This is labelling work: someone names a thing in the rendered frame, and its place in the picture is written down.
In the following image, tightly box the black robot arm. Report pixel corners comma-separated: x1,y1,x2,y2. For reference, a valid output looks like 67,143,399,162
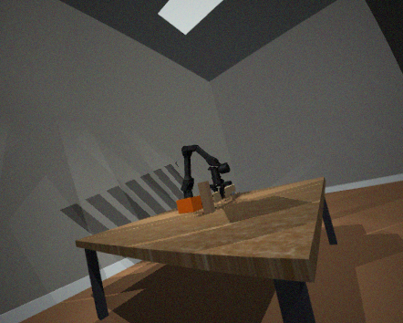
181,144,230,199

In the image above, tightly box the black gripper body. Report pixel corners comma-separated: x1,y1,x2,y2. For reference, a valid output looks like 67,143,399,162
210,174,232,189

